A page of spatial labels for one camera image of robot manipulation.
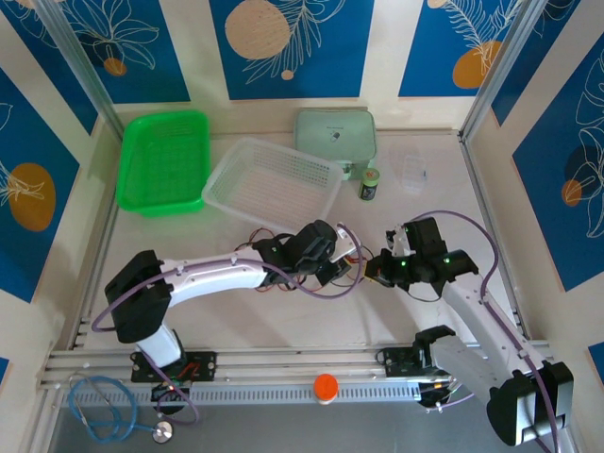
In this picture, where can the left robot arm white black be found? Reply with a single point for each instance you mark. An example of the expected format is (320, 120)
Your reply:
(212, 273)

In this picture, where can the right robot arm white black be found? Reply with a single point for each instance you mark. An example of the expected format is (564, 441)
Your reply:
(486, 330)

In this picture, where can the white plastic basket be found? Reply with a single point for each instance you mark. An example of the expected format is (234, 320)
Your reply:
(269, 184)

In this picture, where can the small green jar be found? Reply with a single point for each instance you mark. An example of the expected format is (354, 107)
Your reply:
(369, 186)

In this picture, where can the orange round cap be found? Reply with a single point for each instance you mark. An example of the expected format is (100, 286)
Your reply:
(326, 387)

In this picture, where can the pale green lidded box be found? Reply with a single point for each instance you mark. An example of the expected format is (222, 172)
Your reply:
(335, 137)

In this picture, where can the grey metal plate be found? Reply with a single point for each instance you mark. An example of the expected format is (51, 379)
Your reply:
(330, 429)

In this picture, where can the green plastic basket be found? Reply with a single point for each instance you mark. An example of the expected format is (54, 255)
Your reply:
(160, 160)

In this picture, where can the blue stethoscope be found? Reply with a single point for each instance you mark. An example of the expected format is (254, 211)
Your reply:
(163, 431)

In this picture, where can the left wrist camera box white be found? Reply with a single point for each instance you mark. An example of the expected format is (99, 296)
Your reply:
(347, 243)

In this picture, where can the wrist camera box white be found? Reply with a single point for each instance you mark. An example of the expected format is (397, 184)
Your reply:
(400, 240)
(347, 243)

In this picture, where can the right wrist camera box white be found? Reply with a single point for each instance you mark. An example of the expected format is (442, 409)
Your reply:
(400, 240)

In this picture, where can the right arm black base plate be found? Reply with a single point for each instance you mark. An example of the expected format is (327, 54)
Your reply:
(396, 363)

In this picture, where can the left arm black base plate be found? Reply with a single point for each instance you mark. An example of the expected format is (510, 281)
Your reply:
(205, 365)

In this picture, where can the aluminium frame post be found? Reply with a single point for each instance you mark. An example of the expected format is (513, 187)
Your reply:
(80, 61)
(500, 61)

